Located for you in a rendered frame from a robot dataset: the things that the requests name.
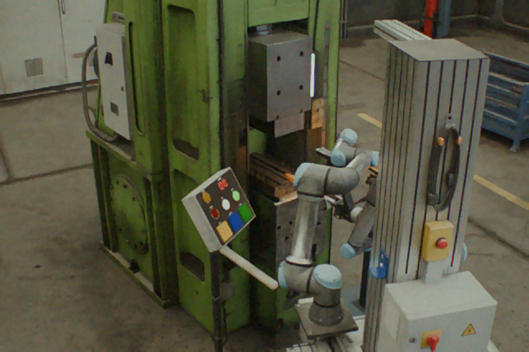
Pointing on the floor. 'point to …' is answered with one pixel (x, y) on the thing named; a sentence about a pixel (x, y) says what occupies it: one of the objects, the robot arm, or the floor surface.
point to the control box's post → (216, 300)
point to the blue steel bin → (507, 98)
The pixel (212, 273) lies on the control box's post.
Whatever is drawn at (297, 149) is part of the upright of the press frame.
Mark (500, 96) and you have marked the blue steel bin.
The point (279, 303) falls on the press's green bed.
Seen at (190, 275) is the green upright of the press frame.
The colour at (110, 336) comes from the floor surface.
